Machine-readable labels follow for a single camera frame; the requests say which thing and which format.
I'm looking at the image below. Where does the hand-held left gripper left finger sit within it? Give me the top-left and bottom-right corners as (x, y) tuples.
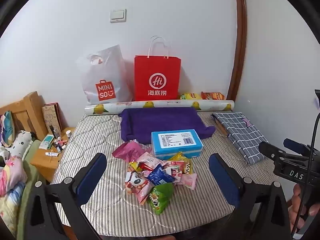
(24, 152), (107, 240)

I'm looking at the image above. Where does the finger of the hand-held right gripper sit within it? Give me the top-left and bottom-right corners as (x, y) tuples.
(259, 141), (289, 161)
(283, 138), (311, 156)

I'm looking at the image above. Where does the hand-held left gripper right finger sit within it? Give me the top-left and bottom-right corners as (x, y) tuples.
(209, 153), (292, 240)

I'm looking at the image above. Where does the pink peach snack packet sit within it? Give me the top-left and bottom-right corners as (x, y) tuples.
(176, 174), (198, 189)

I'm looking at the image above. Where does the panda face snack packet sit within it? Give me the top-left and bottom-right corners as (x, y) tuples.
(125, 171), (150, 193)

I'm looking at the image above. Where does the magenta foil snack packet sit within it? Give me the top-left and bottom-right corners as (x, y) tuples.
(112, 140), (153, 163)

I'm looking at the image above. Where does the white red lychee snack packet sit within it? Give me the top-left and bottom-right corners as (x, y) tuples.
(164, 161), (185, 183)

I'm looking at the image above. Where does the blue snack packet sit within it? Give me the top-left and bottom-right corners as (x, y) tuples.
(147, 165), (175, 185)

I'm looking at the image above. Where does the purple cloth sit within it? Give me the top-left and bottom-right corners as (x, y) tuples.
(119, 107), (216, 143)

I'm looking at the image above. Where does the person's right hand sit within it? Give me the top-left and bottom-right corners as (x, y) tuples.
(287, 183), (320, 233)

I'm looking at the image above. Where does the grey checked cloth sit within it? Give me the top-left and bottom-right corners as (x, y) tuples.
(210, 112), (265, 166)

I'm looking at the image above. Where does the yellow snack packet black print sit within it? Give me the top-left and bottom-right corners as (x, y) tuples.
(181, 156), (194, 175)

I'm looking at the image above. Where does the striped mattress cover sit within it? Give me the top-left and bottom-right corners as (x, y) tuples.
(50, 111), (280, 237)

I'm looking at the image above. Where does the wooden bedside cabinet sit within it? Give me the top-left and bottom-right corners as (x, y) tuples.
(30, 127), (75, 183)

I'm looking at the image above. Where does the green white box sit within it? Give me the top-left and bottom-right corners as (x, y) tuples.
(40, 134), (55, 149)

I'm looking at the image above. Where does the light pink snack packet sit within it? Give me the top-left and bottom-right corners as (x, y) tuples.
(136, 152), (168, 167)

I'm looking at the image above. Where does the blue tissue pack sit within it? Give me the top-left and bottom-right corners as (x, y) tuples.
(151, 129), (204, 158)

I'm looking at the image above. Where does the green bed sheet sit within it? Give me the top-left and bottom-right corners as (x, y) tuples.
(15, 140), (47, 240)

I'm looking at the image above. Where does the patterned book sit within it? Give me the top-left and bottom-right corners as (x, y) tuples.
(41, 102), (63, 137)

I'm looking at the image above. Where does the white dotted plush toy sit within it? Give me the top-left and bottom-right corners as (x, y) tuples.
(5, 130), (35, 160)

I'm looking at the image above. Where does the orange chip bag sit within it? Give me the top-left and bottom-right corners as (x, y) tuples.
(201, 91), (225, 100)

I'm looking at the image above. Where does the colourful printed quilt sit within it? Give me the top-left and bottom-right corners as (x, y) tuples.
(0, 155), (28, 230)

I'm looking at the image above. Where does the yellow chip bag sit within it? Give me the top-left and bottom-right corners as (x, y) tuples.
(180, 92), (202, 100)

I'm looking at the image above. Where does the wooden headboard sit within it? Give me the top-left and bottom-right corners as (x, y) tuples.
(0, 91), (48, 140)

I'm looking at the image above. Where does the lemon print wallpaper roll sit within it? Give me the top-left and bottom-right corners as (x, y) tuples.
(84, 99), (235, 115)

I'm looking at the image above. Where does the colourful pillow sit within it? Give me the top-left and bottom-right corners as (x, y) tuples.
(0, 110), (13, 148)

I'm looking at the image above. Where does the white plastic shopping bag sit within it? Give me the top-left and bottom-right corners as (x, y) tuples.
(76, 44), (133, 105)

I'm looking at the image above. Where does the red paper bag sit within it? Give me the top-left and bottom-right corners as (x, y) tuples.
(134, 36), (182, 101)

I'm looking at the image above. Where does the black cable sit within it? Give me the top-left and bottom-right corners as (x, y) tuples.
(291, 112), (320, 235)

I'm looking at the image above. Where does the brown wooden door frame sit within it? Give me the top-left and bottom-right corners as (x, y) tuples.
(226, 0), (248, 102)

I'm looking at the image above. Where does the white light switch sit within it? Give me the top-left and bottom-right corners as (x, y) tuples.
(109, 9), (127, 23)

